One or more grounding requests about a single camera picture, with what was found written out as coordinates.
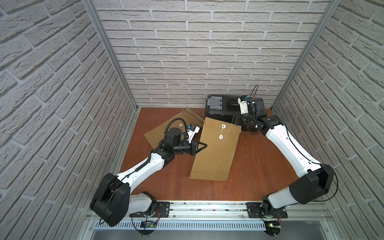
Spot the brown kraft file bag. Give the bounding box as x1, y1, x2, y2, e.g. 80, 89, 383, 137
190, 118, 242, 182
144, 108, 204, 149

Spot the white closure string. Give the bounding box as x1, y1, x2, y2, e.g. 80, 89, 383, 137
218, 115, 238, 140

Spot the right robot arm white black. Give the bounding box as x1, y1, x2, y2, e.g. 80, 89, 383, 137
236, 113, 337, 218

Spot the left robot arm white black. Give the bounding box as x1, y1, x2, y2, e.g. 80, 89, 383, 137
90, 118, 208, 227

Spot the black grey plastic toolbox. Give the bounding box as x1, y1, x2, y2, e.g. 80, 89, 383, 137
205, 95, 268, 132

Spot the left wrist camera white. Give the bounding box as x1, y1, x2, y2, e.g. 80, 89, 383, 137
187, 124, 200, 143

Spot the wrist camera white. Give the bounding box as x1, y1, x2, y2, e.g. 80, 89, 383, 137
238, 95, 249, 115
187, 124, 200, 143

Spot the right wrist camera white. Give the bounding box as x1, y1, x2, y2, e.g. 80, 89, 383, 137
238, 95, 249, 115

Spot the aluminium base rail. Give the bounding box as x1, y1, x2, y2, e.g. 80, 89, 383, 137
123, 201, 333, 222

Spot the right aluminium corner post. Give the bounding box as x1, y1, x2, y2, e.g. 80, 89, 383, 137
271, 0, 341, 111

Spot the aluminium corner post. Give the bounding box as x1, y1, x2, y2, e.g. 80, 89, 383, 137
271, 0, 341, 111
83, 0, 139, 111

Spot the left aluminium corner post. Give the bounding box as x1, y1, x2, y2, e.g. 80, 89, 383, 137
83, 0, 139, 111

